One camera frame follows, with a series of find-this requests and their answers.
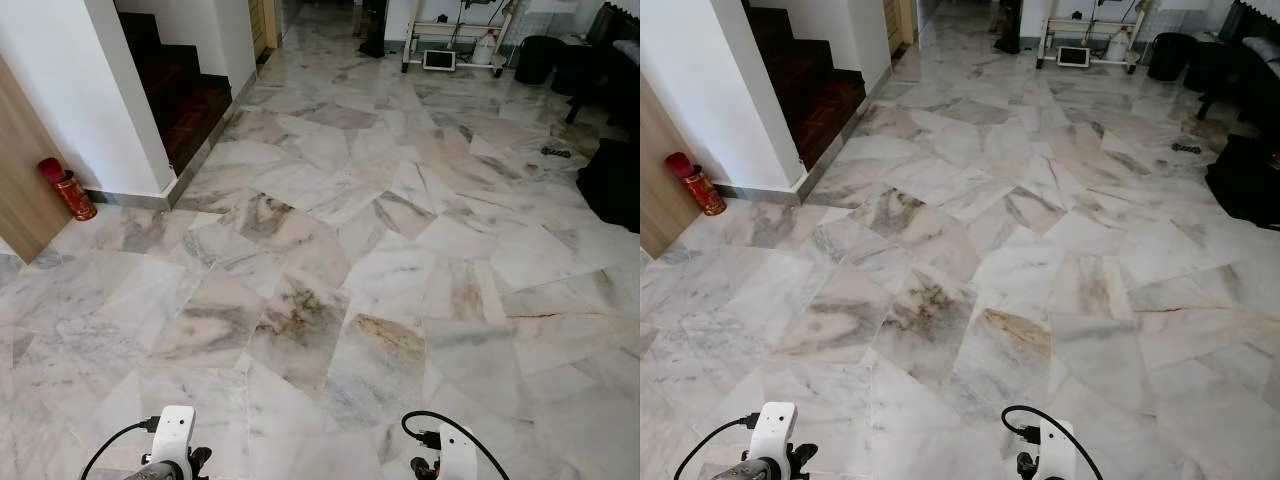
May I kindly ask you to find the red patterned tin canister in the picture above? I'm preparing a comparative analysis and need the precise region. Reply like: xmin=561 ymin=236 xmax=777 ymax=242
xmin=38 ymin=157 xmax=98 ymax=222
xmin=665 ymin=152 xmax=728 ymax=217

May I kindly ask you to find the black bag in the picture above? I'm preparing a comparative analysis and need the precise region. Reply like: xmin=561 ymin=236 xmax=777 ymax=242
xmin=1205 ymin=133 xmax=1280 ymax=231
xmin=576 ymin=138 xmax=641 ymax=233

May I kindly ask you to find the dark wooden staircase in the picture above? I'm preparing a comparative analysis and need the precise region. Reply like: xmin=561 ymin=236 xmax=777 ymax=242
xmin=745 ymin=5 xmax=867 ymax=169
xmin=117 ymin=10 xmax=233 ymax=173

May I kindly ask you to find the black waste bin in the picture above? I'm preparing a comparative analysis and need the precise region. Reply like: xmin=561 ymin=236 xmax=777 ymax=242
xmin=1147 ymin=32 xmax=1198 ymax=82
xmin=514 ymin=36 xmax=563 ymax=86

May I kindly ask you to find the black chair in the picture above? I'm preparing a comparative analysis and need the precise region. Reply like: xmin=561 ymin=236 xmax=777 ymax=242
xmin=555 ymin=0 xmax=641 ymax=131
xmin=1185 ymin=0 xmax=1280 ymax=126

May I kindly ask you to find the black upright appliance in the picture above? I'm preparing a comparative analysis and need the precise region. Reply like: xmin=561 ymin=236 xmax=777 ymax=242
xmin=993 ymin=0 xmax=1023 ymax=55
xmin=358 ymin=0 xmax=389 ymax=58

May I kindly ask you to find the white metal rack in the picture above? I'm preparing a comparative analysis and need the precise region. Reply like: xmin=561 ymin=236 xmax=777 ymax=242
xmin=401 ymin=0 xmax=513 ymax=77
xmin=1036 ymin=0 xmax=1147 ymax=74

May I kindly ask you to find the light wooden door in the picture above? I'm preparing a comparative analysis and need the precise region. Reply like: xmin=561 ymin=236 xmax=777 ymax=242
xmin=248 ymin=0 xmax=283 ymax=61
xmin=883 ymin=0 xmax=916 ymax=56

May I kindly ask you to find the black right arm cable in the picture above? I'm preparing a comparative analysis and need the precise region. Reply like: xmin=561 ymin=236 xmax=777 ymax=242
xmin=1002 ymin=405 xmax=1104 ymax=480
xmin=402 ymin=410 xmax=511 ymax=480

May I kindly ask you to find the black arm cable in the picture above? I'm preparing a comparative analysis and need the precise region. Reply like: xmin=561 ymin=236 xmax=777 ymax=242
xmin=673 ymin=414 xmax=761 ymax=480
xmin=402 ymin=410 xmax=511 ymax=480
xmin=1002 ymin=405 xmax=1104 ymax=480
xmin=80 ymin=417 xmax=161 ymax=480

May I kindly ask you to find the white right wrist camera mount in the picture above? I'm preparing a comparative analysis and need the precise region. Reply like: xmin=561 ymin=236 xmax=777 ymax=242
xmin=437 ymin=425 xmax=476 ymax=480
xmin=1037 ymin=420 xmax=1076 ymax=480

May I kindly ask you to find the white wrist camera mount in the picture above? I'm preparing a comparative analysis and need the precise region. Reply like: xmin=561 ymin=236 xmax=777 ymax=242
xmin=437 ymin=425 xmax=476 ymax=480
xmin=1037 ymin=420 xmax=1076 ymax=480
xmin=150 ymin=405 xmax=197 ymax=479
xmin=748 ymin=402 xmax=798 ymax=476

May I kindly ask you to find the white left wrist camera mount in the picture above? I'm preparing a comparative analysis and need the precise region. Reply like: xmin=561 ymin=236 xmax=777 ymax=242
xmin=150 ymin=405 xmax=197 ymax=479
xmin=748 ymin=402 xmax=798 ymax=476

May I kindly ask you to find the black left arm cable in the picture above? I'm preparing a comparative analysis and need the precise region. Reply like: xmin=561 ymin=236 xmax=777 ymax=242
xmin=80 ymin=417 xmax=161 ymax=480
xmin=673 ymin=414 xmax=761 ymax=480

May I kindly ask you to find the light wooden wall panel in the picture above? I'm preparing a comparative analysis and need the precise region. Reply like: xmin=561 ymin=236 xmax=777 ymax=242
xmin=0 ymin=58 xmax=73 ymax=264
xmin=640 ymin=75 xmax=704 ymax=259

